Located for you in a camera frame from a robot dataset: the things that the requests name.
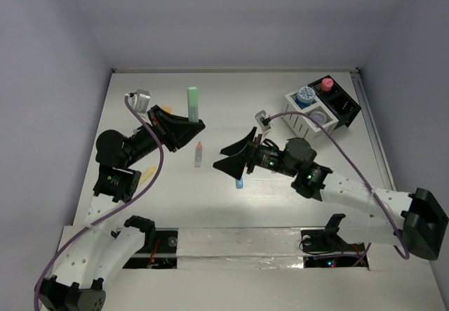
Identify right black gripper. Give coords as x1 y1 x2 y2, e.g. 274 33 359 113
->
213 126 297 180

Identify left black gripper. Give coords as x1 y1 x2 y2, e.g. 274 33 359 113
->
125 105 206 166

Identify green highlighter pen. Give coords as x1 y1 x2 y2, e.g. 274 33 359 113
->
187 86 199 123

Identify clear round jar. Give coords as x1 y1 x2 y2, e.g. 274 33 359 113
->
309 110 328 126

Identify pink capped tube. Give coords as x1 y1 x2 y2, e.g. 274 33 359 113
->
320 77 334 94

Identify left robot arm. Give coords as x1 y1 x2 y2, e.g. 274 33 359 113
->
35 105 205 310

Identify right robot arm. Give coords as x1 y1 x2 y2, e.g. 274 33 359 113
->
213 129 448 260

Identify blue eraser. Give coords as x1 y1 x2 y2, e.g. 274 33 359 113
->
236 179 243 189

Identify orange tip white pen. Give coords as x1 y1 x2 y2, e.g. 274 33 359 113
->
194 142 203 168

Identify yellow highlighter pen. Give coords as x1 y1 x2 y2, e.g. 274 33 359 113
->
139 166 157 185

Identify white slotted container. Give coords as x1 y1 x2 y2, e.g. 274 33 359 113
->
281 89 338 142

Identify black container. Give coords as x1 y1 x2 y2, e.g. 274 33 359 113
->
308 75 361 128

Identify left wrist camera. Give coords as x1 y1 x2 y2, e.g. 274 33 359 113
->
129 89 151 114

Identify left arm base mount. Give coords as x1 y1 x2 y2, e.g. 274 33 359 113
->
123 229 178 270

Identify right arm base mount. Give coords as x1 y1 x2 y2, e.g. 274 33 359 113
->
298 213 369 269

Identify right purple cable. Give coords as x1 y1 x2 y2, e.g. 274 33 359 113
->
266 112 410 260

